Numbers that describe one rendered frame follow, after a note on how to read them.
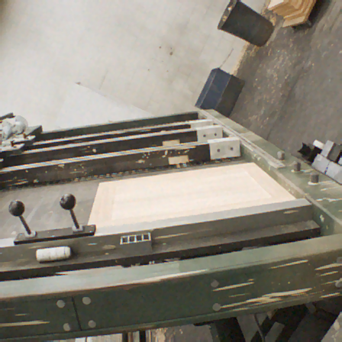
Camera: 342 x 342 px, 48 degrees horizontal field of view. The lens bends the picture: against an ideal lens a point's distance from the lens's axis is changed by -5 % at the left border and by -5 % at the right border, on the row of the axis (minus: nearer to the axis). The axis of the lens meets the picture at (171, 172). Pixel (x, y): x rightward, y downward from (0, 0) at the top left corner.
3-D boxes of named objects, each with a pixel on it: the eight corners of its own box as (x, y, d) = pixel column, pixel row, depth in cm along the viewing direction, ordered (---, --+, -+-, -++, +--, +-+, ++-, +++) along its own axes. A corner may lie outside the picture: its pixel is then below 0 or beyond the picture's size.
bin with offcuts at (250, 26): (280, 16, 504) (238, -8, 491) (263, 50, 513) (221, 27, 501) (268, 20, 553) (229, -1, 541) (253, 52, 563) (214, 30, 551)
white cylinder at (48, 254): (37, 264, 89) (70, 260, 89) (35, 253, 88) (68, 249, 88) (40, 258, 92) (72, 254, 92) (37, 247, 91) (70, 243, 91)
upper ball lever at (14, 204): (39, 243, 93) (20, 208, 83) (24, 245, 92) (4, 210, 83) (40, 230, 95) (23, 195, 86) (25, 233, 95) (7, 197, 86)
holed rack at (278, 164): (285, 167, 123) (285, 166, 123) (277, 169, 123) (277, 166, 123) (202, 110, 282) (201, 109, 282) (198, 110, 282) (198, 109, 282)
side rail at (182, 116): (199, 127, 277) (198, 111, 274) (43, 148, 271) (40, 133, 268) (197, 126, 285) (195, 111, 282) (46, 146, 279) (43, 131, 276)
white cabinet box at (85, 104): (219, 150, 517) (72, 82, 478) (199, 189, 528) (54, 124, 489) (210, 142, 576) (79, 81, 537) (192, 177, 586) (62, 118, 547)
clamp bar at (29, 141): (214, 133, 217) (210, 89, 211) (1, 162, 211) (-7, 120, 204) (211, 130, 227) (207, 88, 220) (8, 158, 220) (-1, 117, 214)
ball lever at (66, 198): (87, 237, 93) (74, 201, 84) (72, 240, 93) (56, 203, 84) (87, 225, 96) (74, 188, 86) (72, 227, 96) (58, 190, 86)
